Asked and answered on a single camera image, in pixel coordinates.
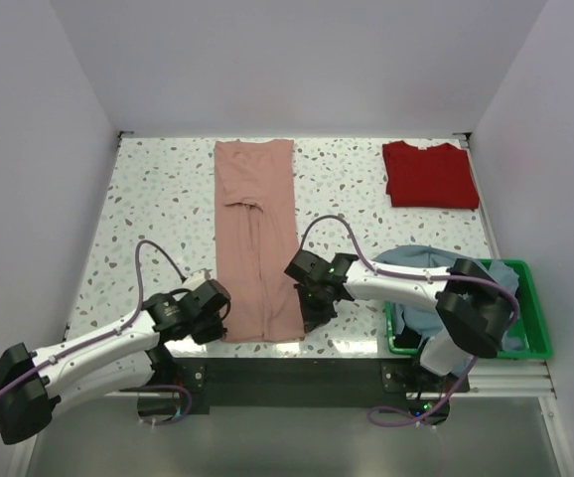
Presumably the pink t shirt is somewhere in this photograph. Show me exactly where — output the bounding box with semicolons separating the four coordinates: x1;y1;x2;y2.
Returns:
215;139;305;343

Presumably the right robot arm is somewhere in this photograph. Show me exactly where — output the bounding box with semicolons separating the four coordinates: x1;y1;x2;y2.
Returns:
285;249;518;391

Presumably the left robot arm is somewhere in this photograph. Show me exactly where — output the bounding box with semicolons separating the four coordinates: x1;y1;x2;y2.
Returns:
0;279;231;445

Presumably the black garment in bin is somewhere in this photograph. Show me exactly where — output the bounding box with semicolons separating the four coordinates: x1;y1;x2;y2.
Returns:
394;326;422;349

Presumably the blue grey t shirt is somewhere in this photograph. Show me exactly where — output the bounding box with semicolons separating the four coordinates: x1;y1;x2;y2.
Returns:
374;245;526;352

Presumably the folded red t shirt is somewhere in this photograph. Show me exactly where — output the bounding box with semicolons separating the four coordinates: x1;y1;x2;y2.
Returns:
382;141;480;210

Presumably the green plastic bin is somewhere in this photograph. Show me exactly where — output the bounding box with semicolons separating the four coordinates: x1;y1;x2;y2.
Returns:
385;258;552;360

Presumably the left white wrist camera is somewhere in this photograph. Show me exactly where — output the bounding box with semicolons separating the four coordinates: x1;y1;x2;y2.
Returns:
183;268;212;290

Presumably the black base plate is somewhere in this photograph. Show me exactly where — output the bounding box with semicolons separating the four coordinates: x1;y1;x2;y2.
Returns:
117;355;471;428

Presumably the aluminium frame rail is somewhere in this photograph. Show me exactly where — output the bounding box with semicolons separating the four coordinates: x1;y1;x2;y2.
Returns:
465;360;574;476

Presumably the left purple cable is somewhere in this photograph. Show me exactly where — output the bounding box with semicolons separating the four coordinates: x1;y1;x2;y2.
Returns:
0;239;194;446

